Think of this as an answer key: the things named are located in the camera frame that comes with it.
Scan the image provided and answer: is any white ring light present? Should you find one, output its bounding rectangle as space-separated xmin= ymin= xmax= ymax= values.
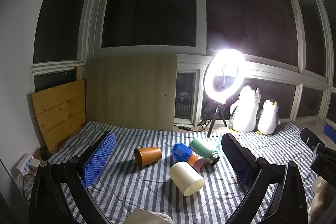
xmin=203 ymin=49 xmax=247 ymax=104

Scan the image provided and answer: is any black tripod stand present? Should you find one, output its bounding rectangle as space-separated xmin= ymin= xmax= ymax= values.
xmin=198 ymin=101 xmax=227 ymax=138

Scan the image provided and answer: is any white power adapter box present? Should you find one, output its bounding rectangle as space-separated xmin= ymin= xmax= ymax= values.
xmin=17 ymin=153 xmax=41 ymax=176

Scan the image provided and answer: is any brown paper cup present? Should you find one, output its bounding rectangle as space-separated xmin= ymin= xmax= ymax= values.
xmin=134 ymin=146 xmax=162 ymax=168

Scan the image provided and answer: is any pale wooden panel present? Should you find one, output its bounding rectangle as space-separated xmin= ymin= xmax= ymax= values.
xmin=86 ymin=55 xmax=177 ymax=131

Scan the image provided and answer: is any green thermos bottle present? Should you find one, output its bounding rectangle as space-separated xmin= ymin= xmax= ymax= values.
xmin=189 ymin=138 xmax=220 ymax=166

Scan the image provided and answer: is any cream white cup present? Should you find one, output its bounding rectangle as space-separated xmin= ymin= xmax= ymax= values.
xmin=169 ymin=161 xmax=205 ymax=197

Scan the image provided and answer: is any clear plastic water bottle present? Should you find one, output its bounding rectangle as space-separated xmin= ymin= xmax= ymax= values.
xmin=216 ymin=137 xmax=223 ymax=156

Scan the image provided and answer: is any blue orange soda bottle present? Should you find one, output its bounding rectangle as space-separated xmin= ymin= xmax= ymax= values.
xmin=171 ymin=143 xmax=205 ymax=171

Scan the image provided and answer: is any orange wooden plank board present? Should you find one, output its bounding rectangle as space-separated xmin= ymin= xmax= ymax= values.
xmin=31 ymin=80 xmax=87 ymax=151

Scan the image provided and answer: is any black power strip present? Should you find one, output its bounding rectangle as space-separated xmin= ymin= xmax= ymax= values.
xmin=178 ymin=125 xmax=191 ymax=131

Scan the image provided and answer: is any large penguin plush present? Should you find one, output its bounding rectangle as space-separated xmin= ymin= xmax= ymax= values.
xmin=228 ymin=85 xmax=261 ymax=132

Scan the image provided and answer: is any white window frame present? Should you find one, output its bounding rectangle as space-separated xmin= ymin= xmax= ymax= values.
xmin=33 ymin=0 xmax=333 ymax=124

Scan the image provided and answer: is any striped blue white quilt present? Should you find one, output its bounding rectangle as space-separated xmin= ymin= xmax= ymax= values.
xmin=48 ymin=121 xmax=319 ymax=223

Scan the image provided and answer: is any small penguin plush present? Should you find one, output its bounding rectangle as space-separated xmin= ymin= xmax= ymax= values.
xmin=257 ymin=100 xmax=281 ymax=135

